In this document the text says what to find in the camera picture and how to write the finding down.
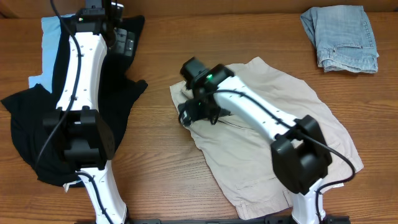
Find beige khaki shorts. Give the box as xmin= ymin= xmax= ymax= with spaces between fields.
xmin=170 ymin=57 xmax=363 ymax=223

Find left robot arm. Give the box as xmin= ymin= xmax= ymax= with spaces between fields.
xmin=43 ymin=1 xmax=134 ymax=223

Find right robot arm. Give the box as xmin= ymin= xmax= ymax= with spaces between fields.
xmin=178 ymin=57 xmax=332 ymax=223

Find black t-shirt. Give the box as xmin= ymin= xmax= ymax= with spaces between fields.
xmin=0 ymin=14 xmax=149 ymax=188

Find light blue shirt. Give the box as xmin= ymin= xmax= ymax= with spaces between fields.
xmin=28 ymin=16 xmax=69 ymax=94

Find folded light blue jeans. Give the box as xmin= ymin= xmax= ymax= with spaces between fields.
xmin=300 ymin=5 xmax=379 ymax=73

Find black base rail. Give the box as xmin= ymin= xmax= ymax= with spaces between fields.
xmin=75 ymin=215 xmax=351 ymax=224

